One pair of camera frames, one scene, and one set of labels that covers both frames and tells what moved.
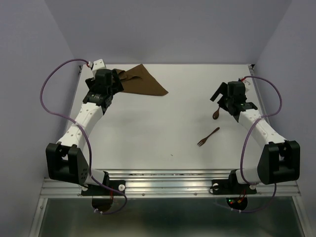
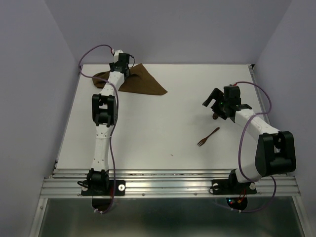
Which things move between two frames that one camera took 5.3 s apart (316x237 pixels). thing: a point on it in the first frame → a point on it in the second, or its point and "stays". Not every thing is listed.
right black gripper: (222, 89) → (217, 94)
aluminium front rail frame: (172, 183) stays
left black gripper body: (116, 87) → (112, 64)
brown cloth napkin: (139, 80) stays
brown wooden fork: (204, 139) stays
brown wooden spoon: (216, 114) stays
